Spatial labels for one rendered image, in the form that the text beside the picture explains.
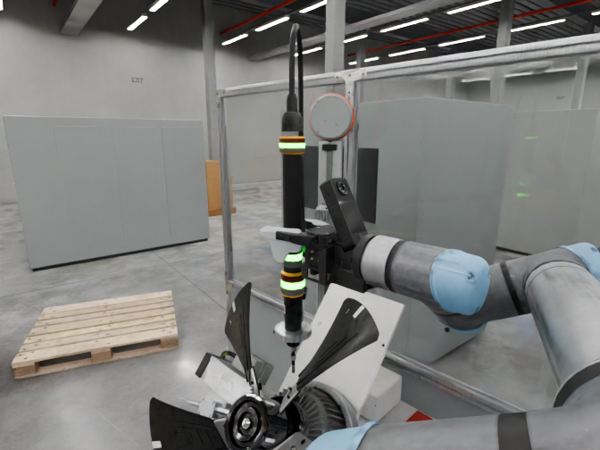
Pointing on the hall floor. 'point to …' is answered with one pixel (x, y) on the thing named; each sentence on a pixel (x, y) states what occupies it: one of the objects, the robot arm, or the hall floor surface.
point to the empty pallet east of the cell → (97, 332)
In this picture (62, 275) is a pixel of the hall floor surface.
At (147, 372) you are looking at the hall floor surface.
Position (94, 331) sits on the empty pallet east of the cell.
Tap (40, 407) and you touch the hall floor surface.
